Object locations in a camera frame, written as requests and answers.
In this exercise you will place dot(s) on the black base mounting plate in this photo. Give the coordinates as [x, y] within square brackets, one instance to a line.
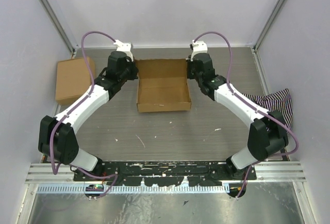
[198, 173]

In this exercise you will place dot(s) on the folded brown cardboard box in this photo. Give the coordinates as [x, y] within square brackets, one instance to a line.
[72, 81]

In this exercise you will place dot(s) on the aluminium front rail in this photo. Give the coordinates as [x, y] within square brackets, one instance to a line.
[273, 171]

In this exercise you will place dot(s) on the slotted grey cable duct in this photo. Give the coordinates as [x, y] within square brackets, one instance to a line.
[97, 189]

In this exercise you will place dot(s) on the brown cardboard box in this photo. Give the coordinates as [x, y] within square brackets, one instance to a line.
[162, 85]
[72, 81]

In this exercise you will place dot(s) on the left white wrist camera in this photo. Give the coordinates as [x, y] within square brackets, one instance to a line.
[124, 47]

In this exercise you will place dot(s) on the purple striped cloth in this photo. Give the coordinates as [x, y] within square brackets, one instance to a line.
[280, 100]

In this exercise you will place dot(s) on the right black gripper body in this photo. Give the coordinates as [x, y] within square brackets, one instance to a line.
[191, 73]

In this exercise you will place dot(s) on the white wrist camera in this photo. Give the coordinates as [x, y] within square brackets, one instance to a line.
[197, 47]
[124, 47]

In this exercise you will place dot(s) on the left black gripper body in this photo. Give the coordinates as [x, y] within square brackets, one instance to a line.
[131, 74]

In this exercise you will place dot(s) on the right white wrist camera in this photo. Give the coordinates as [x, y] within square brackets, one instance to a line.
[197, 47]

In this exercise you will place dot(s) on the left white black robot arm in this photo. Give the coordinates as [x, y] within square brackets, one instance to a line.
[57, 135]

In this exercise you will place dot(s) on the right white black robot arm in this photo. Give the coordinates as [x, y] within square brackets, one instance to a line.
[267, 134]

